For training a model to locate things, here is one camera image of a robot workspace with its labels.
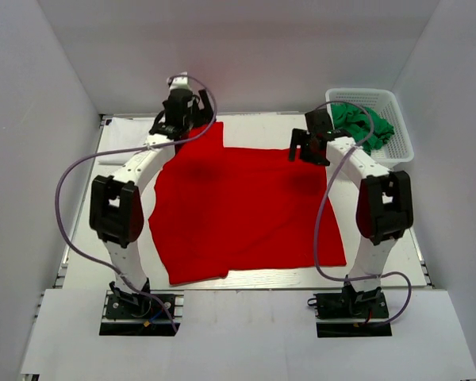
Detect folded white t shirt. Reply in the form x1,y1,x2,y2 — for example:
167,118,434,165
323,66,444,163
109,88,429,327
98,117,154,166

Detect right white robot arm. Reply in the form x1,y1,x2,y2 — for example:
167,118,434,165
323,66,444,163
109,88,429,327
289,109,413,317

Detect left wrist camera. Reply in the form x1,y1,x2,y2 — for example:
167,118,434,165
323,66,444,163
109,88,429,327
167,74,191,90

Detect green t shirt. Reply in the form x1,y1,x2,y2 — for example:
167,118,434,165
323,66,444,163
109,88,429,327
331,103,395,155

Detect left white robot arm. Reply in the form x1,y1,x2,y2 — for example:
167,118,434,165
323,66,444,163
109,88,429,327
90,88,214,317

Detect red t shirt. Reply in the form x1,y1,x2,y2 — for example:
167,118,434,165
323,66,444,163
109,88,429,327
148,122,347,285

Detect white plastic basket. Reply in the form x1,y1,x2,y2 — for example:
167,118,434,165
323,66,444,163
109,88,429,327
325,88,414,168

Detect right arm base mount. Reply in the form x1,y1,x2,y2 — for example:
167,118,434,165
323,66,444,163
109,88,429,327
307,292,393,338

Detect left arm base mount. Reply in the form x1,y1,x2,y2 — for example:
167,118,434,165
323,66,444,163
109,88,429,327
98,291,183,337

